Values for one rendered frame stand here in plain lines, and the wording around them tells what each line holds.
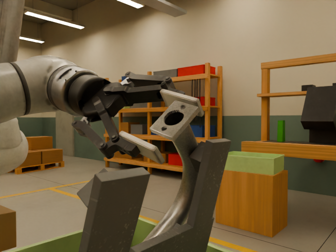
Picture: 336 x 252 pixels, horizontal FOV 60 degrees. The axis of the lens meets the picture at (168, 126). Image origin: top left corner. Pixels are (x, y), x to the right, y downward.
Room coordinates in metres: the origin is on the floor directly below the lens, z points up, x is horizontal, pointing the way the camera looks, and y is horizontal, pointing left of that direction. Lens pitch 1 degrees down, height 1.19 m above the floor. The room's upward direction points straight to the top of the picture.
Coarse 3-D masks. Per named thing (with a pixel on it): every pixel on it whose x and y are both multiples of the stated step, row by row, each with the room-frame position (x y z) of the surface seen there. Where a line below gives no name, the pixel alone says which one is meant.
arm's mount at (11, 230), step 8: (0, 208) 0.79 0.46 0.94; (8, 208) 0.79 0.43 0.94; (0, 216) 0.73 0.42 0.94; (8, 216) 0.74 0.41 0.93; (0, 224) 0.73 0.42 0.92; (8, 224) 0.74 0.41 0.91; (0, 232) 0.73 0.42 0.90; (8, 232) 0.74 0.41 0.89; (0, 240) 0.73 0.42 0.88; (8, 240) 0.74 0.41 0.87; (0, 248) 0.73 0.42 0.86; (8, 248) 0.74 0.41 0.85
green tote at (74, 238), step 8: (136, 224) 0.66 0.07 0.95; (144, 224) 0.64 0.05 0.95; (152, 224) 0.62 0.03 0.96; (72, 232) 0.57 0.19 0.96; (80, 232) 0.58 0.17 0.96; (136, 232) 0.66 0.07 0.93; (144, 232) 0.64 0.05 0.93; (48, 240) 0.54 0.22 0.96; (56, 240) 0.54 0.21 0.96; (64, 240) 0.55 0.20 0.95; (72, 240) 0.56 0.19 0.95; (80, 240) 0.58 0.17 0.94; (136, 240) 0.66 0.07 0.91; (16, 248) 0.50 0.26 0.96; (24, 248) 0.50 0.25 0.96; (32, 248) 0.51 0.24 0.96; (40, 248) 0.52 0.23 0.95; (48, 248) 0.53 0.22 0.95; (56, 248) 0.54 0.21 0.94; (64, 248) 0.55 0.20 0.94; (72, 248) 0.56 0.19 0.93; (208, 248) 0.51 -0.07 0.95; (216, 248) 0.50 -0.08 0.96; (224, 248) 0.50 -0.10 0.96
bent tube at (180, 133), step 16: (176, 112) 0.38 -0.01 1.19; (192, 112) 0.36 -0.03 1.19; (160, 128) 0.36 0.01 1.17; (176, 128) 0.35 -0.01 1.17; (176, 144) 0.38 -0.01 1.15; (192, 144) 0.38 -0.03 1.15; (192, 176) 0.42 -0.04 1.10; (192, 192) 0.42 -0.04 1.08; (176, 208) 0.42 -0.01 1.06; (160, 224) 0.41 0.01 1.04; (144, 240) 0.40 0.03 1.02
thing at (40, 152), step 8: (32, 136) 7.29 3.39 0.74; (40, 136) 7.29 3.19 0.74; (48, 136) 7.30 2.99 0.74; (32, 144) 6.95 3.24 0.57; (40, 144) 7.12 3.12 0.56; (48, 144) 7.29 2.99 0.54; (32, 152) 6.53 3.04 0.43; (40, 152) 6.70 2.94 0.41; (48, 152) 6.87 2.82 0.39; (56, 152) 7.05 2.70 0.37; (24, 160) 6.35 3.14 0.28; (32, 160) 6.52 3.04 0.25; (40, 160) 6.70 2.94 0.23; (48, 160) 6.86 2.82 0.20; (56, 160) 7.04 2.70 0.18; (16, 168) 6.21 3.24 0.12; (24, 168) 6.81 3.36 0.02; (32, 168) 6.87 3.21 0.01; (40, 168) 6.66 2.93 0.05; (48, 168) 6.84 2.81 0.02
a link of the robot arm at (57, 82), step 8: (56, 72) 0.52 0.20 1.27; (64, 72) 0.52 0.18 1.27; (72, 72) 0.51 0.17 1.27; (80, 72) 0.51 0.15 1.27; (88, 72) 0.52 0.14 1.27; (56, 80) 0.51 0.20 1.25; (64, 80) 0.50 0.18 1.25; (72, 80) 0.50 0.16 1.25; (48, 88) 0.52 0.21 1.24; (56, 88) 0.51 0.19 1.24; (64, 88) 0.50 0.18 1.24; (48, 96) 0.53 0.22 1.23; (56, 96) 0.51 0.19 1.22; (64, 96) 0.50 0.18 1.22; (56, 104) 0.53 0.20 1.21; (64, 104) 0.51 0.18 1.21; (72, 112) 0.52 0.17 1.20
